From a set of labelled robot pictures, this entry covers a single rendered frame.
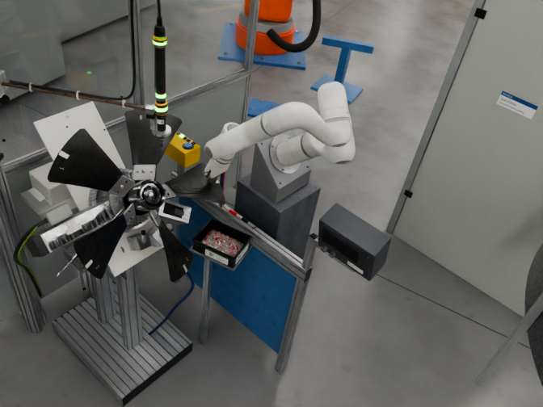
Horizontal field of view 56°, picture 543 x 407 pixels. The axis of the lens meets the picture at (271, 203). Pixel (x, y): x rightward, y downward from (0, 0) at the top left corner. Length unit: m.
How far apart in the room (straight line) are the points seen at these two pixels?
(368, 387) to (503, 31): 2.02
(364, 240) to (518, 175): 1.52
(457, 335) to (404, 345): 0.37
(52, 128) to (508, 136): 2.35
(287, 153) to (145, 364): 1.33
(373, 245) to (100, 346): 1.66
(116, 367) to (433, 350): 1.81
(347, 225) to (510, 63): 1.48
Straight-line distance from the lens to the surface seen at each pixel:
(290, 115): 1.71
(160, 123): 1.91
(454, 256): 3.72
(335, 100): 1.78
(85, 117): 2.26
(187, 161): 2.51
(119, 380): 2.84
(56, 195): 2.52
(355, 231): 1.95
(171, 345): 2.93
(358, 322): 3.27
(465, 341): 3.46
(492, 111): 3.17
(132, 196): 2.02
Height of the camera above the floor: 2.55
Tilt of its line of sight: 41 degrees down
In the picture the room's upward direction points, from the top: 10 degrees clockwise
